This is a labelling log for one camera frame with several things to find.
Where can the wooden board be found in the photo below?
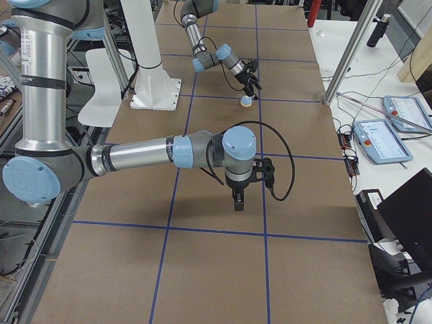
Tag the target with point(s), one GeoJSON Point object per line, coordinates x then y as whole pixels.
{"type": "Point", "coordinates": [418, 62]}

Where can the small electronics board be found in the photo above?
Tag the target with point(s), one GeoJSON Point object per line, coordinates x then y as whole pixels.
{"type": "Point", "coordinates": [345, 140]}

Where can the black laptop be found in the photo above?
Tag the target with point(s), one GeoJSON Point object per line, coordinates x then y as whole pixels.
{"type": "Point", "coordinates": [407, 212]}

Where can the white chair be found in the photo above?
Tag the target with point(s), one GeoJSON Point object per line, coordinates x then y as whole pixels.
{"type": "Point", "coordinates": [101, 110]}

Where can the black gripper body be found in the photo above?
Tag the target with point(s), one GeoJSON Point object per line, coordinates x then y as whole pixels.
{"type": "Point", "coordinates": [244, 77]}
{"type": "Point", "coordinates": [237, 185]}

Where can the teach pendant tablet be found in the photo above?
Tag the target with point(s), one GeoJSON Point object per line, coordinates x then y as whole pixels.
{"type": "Point", "coordinates": [409, 108]}
{"type": "Point", "coordinates": [380, 142]}

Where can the blue call bell wooden base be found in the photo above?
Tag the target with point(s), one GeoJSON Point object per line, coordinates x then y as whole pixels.
{"type": "Point", "coordinates": [246, 101]}

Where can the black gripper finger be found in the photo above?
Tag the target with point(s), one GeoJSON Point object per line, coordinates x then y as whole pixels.
{"type": "Point", "coordinates": [239, 202]}
{"type": "Point", "coordinates": [249, 92]}
{"type": "Point", "coordinates": [254, 81]}

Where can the far teach pendant tablet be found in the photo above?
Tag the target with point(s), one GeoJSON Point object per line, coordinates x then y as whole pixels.
{"type": "Point", "coordinates": [409, 108]}

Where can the near teach pendant tablet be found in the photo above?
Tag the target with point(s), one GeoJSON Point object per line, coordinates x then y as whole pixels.
{"type": "Point", "coordinates": [380, 142]}

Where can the aluminium profile post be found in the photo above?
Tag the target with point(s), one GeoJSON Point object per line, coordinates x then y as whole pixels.
{"type": "Point", "coordinates": [358, 34]}

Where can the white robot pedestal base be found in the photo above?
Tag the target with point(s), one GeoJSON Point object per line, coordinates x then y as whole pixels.
{"type": "Point", "coordinates": [153, 89]}

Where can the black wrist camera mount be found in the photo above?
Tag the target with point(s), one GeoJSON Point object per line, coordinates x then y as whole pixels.
{"type": "Point", "coordinates": [263, 171]}

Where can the red cylinder post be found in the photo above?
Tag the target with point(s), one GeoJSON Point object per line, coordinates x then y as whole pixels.
{"type": "Point", "coordinates": [313, 13]}

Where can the black box white label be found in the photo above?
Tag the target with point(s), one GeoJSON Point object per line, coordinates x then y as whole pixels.
{"type": "Point", "coordinates": [372, 222]}

